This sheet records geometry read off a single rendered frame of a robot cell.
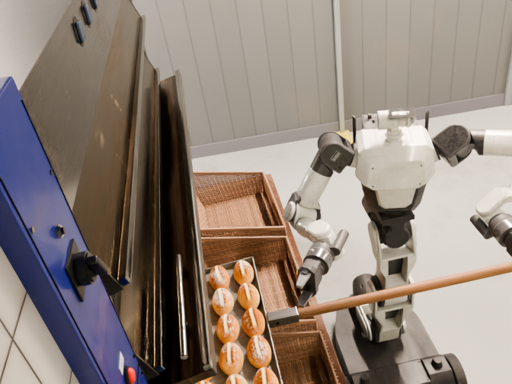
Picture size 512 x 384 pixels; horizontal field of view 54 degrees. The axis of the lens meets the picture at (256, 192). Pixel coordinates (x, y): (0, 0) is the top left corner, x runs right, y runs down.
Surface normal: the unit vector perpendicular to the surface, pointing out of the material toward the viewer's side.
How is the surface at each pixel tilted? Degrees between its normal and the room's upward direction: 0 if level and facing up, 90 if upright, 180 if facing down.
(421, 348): 0
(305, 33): 90
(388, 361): 0
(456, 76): 90
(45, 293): 90
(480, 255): 0
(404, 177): 90
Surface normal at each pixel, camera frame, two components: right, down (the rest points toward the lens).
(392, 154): -0.17, -0.15
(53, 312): 0.16, 0.55
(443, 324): -0.14, -0.81
